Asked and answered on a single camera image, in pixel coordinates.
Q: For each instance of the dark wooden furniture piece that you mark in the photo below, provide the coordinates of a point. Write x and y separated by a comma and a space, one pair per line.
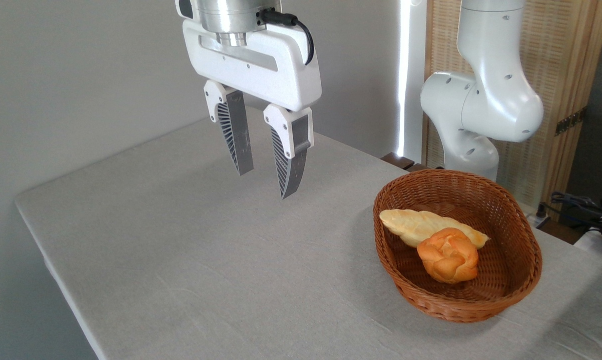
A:
398, 160

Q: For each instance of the metal screen hinge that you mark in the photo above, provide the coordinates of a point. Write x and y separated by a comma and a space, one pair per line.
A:
571, 121

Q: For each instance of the round orange bread roll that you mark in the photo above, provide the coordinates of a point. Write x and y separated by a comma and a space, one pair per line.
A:
448, 257

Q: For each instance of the brown wicker basket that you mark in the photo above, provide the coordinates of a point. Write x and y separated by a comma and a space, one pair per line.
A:
456, 302

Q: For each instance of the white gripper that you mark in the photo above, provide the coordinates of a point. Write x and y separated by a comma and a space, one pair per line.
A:
260, 70

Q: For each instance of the grey tablecloth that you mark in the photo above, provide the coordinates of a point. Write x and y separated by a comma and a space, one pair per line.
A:
230, 275

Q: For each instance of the wooden rattan folding screen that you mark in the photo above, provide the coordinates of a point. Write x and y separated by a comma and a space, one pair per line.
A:
561, 50

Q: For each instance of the long pale bread loaf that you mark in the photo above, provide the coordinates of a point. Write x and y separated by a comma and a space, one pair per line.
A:
411, 225

